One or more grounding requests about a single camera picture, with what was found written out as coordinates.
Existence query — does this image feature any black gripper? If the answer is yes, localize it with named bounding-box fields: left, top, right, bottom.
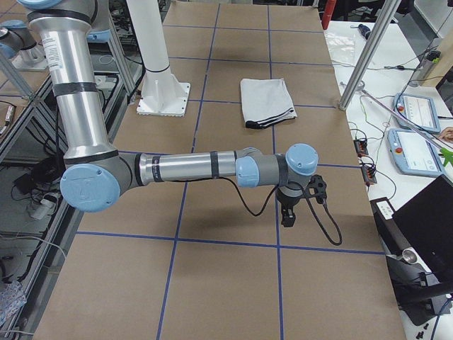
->
left=277, top=187, right=301, bottom=227

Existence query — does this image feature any grey cartoon print t-shirt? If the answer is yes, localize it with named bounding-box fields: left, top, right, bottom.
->
left=240, top=79, right=297, bottom=130

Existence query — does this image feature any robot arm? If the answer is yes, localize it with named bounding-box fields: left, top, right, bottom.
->
left=23, top=1, right=319, bottom=227

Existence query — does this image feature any person's hand on pendant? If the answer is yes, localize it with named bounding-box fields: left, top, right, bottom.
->
left=438, top=127, right=453, bottom=143

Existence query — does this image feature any black laptop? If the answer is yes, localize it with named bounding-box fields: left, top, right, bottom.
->
left=393, top=175, right=452, bottom=282

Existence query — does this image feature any near blue teach pendant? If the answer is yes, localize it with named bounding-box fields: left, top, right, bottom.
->
left=387, top=128, right=445, bottom=178

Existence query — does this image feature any blue teach pendant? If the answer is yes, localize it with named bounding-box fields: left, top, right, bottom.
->
left=394, top=93, right=441, bottom=133
left=387, top=128, right=445, bottom=178

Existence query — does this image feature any far blue teach pendant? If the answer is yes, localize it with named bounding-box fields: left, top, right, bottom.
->
left=394, top=93, right=441, bottom=133

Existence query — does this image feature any metal reacher grabber tool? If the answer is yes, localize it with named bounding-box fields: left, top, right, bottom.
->
left=356, top=81, right=452, bottom=166

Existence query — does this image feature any clear plastic bag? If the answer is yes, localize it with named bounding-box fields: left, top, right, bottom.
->
left=324, top=31, right=366, bottom=66

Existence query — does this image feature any red object at edge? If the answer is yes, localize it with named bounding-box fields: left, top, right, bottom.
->
left=321, top=0, right=336, bottom=30

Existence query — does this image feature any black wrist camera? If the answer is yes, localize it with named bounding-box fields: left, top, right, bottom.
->
left=305, top=174, right=327, bottom=205

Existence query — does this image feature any aluminium frame post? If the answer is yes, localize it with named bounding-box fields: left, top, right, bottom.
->
left=338, top=0, right=401, bottom=111

